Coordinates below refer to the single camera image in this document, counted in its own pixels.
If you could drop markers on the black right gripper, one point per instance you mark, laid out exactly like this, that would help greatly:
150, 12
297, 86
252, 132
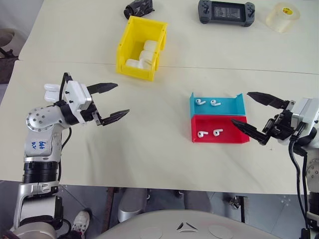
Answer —
282, 127

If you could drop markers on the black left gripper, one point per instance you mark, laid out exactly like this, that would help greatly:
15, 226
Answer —
88, 115

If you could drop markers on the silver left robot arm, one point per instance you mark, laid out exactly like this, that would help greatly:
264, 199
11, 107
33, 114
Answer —
37, 147

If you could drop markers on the yellow plastic bin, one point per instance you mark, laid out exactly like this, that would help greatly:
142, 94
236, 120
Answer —
129, 44

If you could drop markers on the red plastic tray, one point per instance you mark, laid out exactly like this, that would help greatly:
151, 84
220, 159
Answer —
234, 137

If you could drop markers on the blue plastic tray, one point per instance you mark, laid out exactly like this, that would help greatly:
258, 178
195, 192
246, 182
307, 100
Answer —
224, 109

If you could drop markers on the white earbud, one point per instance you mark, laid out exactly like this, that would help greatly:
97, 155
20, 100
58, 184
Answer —
216, 133
200, 134
213, 102
198, 101

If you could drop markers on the crumpled black plastic bag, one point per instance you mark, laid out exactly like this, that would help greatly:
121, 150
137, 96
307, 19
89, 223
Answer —
138, 7

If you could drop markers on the clear tape roll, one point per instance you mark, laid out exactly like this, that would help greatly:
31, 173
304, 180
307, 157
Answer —
282, 17

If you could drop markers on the silver rounded robot leg part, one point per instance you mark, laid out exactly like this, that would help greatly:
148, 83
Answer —
130, 204

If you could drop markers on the dark grey handheld game console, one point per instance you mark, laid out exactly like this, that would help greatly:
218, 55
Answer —
226, 12

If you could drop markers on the white sneaker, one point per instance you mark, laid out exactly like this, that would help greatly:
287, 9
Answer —
81, 220

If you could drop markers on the grey robot torso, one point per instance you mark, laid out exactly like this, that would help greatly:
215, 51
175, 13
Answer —
189, 226

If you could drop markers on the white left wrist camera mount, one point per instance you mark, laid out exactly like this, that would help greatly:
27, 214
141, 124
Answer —
76, 95

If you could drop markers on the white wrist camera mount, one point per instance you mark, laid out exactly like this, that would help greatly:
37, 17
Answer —
76, 95
307, 112

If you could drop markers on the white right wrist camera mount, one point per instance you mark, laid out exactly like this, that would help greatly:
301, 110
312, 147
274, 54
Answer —
307, 112

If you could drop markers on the black table frame clamp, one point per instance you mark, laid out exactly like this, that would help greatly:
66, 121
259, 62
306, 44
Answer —
238, 203

